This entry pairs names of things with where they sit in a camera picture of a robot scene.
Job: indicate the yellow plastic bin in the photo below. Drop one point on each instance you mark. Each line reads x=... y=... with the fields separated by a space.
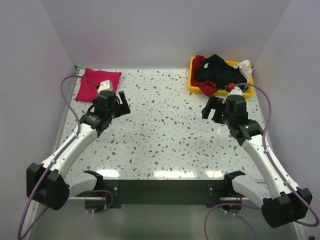
x=221 y=93

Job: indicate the folded pink t shirt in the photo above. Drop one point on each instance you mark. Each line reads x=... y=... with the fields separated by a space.
x=88 y=91

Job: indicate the dark red t shirt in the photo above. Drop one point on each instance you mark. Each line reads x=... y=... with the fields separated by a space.
x=200 y=79

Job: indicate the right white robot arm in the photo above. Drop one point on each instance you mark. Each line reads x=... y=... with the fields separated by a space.
x=282 y=201

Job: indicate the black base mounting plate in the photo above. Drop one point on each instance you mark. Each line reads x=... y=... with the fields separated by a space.
x=165 y=192

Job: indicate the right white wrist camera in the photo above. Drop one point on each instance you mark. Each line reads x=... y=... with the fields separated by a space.
x=232 y=89

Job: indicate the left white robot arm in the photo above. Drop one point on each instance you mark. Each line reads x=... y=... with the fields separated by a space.
x=47 y=182

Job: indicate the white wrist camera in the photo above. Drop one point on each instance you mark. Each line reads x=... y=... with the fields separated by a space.
x=232 y=89
x=105 y=85

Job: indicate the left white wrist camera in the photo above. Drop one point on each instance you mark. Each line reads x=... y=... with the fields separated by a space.
x=105 y=85

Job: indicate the black t shirt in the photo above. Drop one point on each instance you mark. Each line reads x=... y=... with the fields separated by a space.
x=221 y=73

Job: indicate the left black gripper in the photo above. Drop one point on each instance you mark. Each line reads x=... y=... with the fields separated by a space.
x=122 y=109

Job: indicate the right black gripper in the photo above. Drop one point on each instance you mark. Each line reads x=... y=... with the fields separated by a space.
x=213 y=102

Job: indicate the white t shirt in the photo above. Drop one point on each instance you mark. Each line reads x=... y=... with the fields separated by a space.
x=245 y=69

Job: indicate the green t shirt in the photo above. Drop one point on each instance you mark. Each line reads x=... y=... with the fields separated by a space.
x=245 y=89

